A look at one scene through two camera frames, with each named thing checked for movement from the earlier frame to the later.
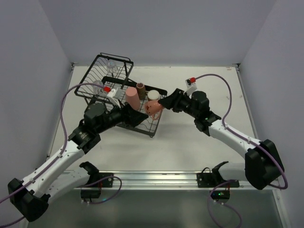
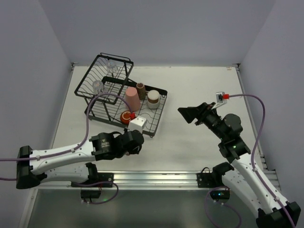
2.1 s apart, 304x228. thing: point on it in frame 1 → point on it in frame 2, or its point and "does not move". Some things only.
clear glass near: [98, 90] does not move
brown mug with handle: [141, 89] does not move
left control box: [90, 194] does not move
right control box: [220, 194] does not move
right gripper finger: [172, 101] → [189, 113]
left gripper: [127, 114] → [129, 137]
